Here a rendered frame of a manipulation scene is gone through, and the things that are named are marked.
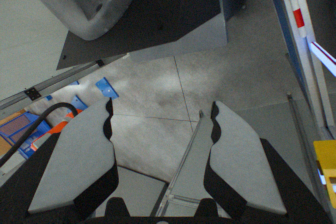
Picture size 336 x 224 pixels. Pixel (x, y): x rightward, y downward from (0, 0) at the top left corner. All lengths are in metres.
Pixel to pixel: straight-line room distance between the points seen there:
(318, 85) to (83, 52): 0.61
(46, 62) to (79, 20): 1.28
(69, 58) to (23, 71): 1.16
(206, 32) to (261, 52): 1.08
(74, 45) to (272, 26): 1.30
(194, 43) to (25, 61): 1.30
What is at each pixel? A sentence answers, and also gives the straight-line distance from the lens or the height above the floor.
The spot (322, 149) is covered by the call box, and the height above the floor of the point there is 1.02.
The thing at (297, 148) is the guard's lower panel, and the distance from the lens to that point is 1.22.
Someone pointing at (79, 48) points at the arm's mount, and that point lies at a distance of 0.30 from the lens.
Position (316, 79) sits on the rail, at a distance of 0.61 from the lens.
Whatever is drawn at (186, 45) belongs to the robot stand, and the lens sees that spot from 0.42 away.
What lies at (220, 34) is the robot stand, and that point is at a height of 1.00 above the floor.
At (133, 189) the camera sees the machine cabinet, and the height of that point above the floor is 0.41.
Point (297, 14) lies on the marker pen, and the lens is 0.52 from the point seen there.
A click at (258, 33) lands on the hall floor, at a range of 1.41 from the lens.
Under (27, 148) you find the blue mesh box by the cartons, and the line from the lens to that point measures 6.04.
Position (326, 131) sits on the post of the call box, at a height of 0.89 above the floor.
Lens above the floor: 1.38
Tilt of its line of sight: 47 degrees down
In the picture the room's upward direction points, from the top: 141 degrees counter-clockwise
